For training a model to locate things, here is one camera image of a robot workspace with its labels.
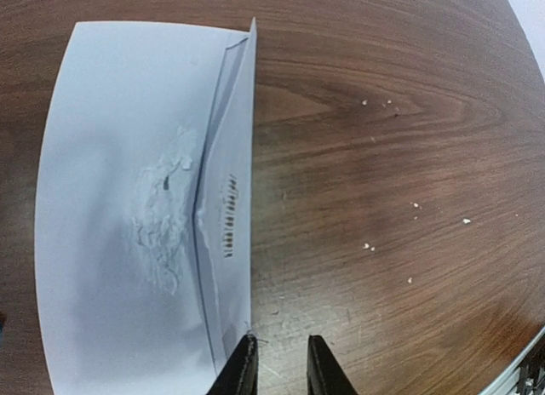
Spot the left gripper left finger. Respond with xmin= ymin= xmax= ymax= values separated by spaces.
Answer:
xmin=207 ymin=334 xmax=259 ymax=395

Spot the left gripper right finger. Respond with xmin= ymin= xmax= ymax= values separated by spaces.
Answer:
xmin=307 ymin=335 xmax=358 ymax=395

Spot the white envelope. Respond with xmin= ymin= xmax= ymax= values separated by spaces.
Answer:
xmin=34 ymin=21 xmax=257 ymax=394

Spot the front aluminium rail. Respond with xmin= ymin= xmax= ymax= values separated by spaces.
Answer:
xmin=480 ymin=329 xmax=544 ymax=395

